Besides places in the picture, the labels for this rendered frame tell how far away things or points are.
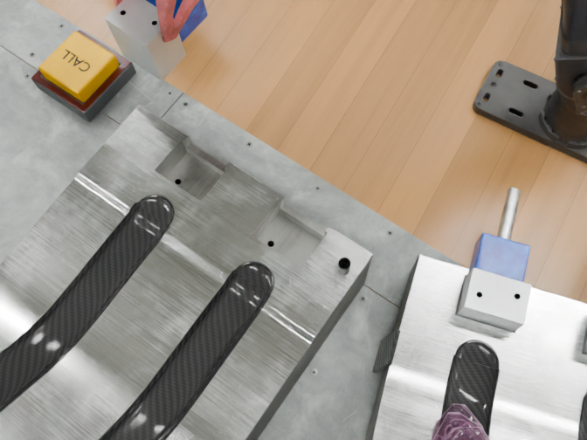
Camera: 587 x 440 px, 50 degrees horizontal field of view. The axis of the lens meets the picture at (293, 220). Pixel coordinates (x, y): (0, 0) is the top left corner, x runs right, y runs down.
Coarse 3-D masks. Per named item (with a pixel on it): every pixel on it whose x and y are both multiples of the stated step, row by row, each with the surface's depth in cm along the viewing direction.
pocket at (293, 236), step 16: (272, 208) 54; (288, 208) 56; (272, 224) 57; (288, 224) 57; (304, 224) 55; (272, 240) 56; (288, 240) 56; (304, 240) 56; (320, 240) 56; (288, 256) 55; (304, 256) 55
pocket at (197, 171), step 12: (180, 144) 57; (192, 144) 58; (168, 156) 57; (180, 156) 59; (192, 156) 59; (204, 156) 58; (156, 168) 56; (168, 168) 58; (180, 168) 59; (192, 168) 59; (204, 168) 59; (216, 168) 58; (180, 180) 59; (192, 180) 58; (204, 180) 58; (216, 180) 58; (192, 192) 58; (204, 192) 58
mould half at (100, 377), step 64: (128, 128) 58; (64, 192) 56; (128, 192) 55; (256, 192) 55; (64, 256) 54; (192, 256) 53; (256, 256) 53; (320, 256) 53; (0, 320) 51; (128, 320) 52; (192, 320) 51; (256, 320) 51; (320, 320) 50; (64, 384) 49; (128, 384) 50; (256, 384) 49
